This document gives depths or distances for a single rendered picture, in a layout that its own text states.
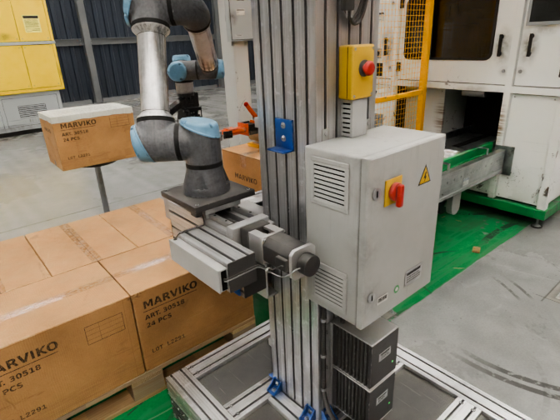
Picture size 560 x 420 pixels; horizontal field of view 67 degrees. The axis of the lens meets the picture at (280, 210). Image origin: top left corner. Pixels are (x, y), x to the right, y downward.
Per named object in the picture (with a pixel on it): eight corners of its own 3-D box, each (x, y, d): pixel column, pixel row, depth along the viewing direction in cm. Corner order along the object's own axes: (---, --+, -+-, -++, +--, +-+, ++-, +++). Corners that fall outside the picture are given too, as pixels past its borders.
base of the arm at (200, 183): (239, 189, 138) (237, 159, 134) (199, 202, 129) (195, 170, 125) (213, 179, 148) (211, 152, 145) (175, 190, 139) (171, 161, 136)
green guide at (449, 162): (488, 151, 345) (490, 140, 342) (501, 153, 338) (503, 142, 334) (359, 203, 252) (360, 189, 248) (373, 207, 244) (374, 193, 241)
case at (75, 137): (122, 147, 381) (114, 102, 366) (140, 155, 352) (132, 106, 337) (49, 161, 346) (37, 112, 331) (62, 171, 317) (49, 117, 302)
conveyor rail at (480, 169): (496, 171, 345) (499, 148, 338) (502, 172, 341) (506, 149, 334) (277, 273, 210) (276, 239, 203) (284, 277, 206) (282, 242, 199)
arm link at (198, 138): (221, 164, 129) (217, 120, 124) (177, 167, 129) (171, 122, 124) (224, 154, 140) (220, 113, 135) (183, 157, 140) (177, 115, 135)
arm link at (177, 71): (193, 60, 164) (197, 58, 174) (164, 62, 163) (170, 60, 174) (196, 82, 167) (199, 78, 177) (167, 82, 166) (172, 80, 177)
